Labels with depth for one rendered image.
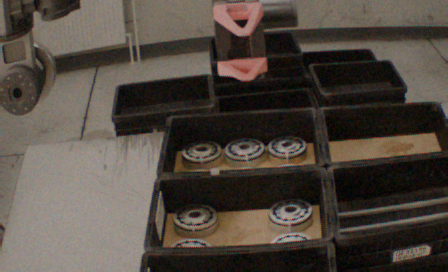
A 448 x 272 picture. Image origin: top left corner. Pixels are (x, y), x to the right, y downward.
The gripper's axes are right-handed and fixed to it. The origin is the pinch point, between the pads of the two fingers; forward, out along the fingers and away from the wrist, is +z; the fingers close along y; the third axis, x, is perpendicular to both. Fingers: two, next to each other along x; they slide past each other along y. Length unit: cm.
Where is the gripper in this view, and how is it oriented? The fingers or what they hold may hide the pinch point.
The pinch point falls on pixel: (245, 54)
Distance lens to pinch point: 96.4
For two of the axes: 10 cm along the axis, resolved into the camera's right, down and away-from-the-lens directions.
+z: 0.8, 4.6, -8.9
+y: 0.7, 8.8, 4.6
